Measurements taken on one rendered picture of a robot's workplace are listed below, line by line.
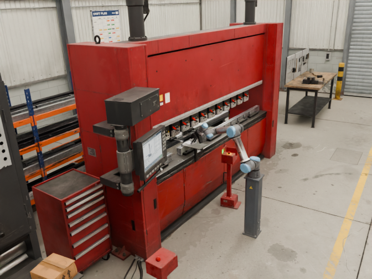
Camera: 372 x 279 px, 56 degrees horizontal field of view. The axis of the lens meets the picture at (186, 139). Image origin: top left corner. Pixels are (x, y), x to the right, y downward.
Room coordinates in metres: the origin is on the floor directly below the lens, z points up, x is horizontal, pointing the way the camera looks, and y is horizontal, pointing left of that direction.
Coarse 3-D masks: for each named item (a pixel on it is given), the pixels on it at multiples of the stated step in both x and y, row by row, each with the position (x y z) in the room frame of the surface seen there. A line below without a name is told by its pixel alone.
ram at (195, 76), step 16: (192, 48) 4.23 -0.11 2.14; (208, 48) 4.50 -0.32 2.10; (224, 48) 4.81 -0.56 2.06; (240, 48) 5.18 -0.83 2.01; (256, 48) 5.60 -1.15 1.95; (160, 64) 3.75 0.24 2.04; (176, 64) 3.97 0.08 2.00; (192, 64) 4.21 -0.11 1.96; (208, 64) 4.49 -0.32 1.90; (224, 64) 4.81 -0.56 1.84; (240, 64) 5.19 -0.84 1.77; (256, 64) 5.62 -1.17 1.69; (160, 80) 3.73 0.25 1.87; (176, 80) 3.95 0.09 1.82; (192, 80) 4.21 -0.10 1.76; (208, 80) 4.49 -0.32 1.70; (224, 80) 4.82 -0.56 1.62; (240, 80) 5.19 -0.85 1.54; (256, 80) 5.64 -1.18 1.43; (176, 96) 3.94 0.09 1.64; (192, 96) 4.20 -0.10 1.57; (208, 96) 4.49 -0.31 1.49; (160, 112) 3.71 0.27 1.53; (176, 112) 3.93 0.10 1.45; (192, 112) 4.19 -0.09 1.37
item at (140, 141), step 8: (160, 128) 2.96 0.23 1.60; (144, 136) 2.77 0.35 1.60; (152, 136) 2.82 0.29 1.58; (136, 144) 2.70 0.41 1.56; (136, 152) 2.70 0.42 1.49; (136, 160) 2.70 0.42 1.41; (160, 160) 2.92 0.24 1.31; (136, 168) 2.71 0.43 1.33; (152, 168) 2.78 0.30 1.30; (144, 176) 2.65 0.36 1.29
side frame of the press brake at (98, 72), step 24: (72, 48) 3.55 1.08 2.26; (96, 48) 3.34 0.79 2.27; (120, 48) 3.14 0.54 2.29; (144, 48) 3.27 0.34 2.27; (72, 72) 3.59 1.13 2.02; (96, 72) 3.36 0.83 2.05; (120, 72) 3.16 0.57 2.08; (144, 72) 3.25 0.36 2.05; (96, 96) 3.39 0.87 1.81; (96, 120) 3.42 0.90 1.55; (144, 120) 3.21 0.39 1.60; (96, 144) 3.45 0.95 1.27; (96, 168) 3.48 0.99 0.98; (120, 192) 3.27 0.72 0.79; (144, 192) 3.13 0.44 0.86; (120, 216) 3.30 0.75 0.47; (144, 216) 3.11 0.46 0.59; (120, 240) 3.33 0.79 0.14; (144, 240) 3.09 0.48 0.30
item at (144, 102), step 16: (112, 96) 2.79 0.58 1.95; (128, 96) 2.77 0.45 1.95; (144, 96) 2.79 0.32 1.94; (112, 112) 2.66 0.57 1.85; (128, 112) 2.60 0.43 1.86; (144, 112) 2.77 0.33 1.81; (128, 128) 2.71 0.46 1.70; (128, 144) 2.69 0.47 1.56; (128, 160) 2.65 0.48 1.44; (128, 176) 2.65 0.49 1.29; (128, 192) 2.64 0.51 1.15
